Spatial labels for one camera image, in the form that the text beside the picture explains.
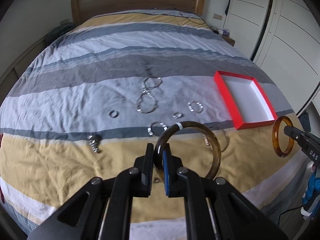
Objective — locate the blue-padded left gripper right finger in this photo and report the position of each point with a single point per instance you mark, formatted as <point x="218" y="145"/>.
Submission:
<point x="171" y="164"/>

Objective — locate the wooden headboard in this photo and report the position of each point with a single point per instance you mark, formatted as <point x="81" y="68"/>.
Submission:
<point x="83" y="10"/>

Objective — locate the wall switch plate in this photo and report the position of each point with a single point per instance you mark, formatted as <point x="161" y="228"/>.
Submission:
<point x="218" y="17"/>

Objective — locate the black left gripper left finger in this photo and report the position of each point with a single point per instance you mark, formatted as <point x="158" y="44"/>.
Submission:
<point x="147" y="170"/>

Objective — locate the tissue box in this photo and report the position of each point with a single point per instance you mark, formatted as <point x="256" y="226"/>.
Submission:
<point x="224" y="32"/>

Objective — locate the wooden nightstand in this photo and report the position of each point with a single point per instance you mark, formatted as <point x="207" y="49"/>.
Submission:
<point x="228" y="40"/>

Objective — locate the dark brown bangle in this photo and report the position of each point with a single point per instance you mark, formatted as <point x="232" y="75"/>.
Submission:
<point x="169" y="132"/>

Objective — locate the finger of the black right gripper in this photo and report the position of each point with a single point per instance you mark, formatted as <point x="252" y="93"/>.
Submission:
<point x="308" y="142"/>

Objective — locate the red jewelry box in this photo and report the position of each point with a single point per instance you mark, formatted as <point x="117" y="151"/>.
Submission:
<point x="246" y="101"/>

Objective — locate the striped bed duvet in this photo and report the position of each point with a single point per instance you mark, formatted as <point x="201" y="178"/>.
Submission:
<point x="89" y="104"/>

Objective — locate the white wardrobe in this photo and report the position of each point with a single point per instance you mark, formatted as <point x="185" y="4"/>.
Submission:
<point x="282" y="38"/>

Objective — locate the dark green cloth pile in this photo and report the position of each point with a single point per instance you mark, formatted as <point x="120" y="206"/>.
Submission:
<point x="58" y="32"/>

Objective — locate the thin silver bangle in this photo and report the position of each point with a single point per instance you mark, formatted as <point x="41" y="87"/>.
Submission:
<point x="225" y="141"/>

